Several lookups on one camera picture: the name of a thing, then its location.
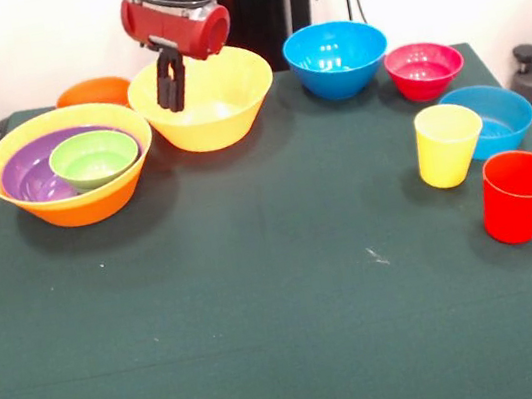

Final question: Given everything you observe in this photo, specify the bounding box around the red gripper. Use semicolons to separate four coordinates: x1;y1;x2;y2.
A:
117;0;244;120

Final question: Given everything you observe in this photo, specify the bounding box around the small green bowl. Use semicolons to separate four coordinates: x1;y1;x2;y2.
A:
44;123;146;198

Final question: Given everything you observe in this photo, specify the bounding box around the purple bowl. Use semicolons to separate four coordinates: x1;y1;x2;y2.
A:
0;117;150;210

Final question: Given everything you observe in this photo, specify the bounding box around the small orange bowl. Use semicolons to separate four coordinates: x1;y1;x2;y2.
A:
53;72;136;118

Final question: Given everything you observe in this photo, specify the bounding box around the deep blue bowl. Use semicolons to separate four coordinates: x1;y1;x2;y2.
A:
279;12;398;108

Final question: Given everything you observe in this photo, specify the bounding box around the dark green tablecloth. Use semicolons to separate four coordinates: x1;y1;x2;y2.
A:
0;29;532;399

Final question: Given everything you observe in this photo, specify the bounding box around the small pink bowl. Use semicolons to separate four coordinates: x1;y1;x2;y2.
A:
382;35;471;109

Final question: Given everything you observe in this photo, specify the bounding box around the yellow cup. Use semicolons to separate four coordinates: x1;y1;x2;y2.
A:
409;98;493;194

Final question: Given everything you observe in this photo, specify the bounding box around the shallow blue bowl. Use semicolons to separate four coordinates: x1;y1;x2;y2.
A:
435;76;532;168

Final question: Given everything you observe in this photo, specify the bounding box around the red cup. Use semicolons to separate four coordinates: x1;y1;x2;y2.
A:
473;147;532;250

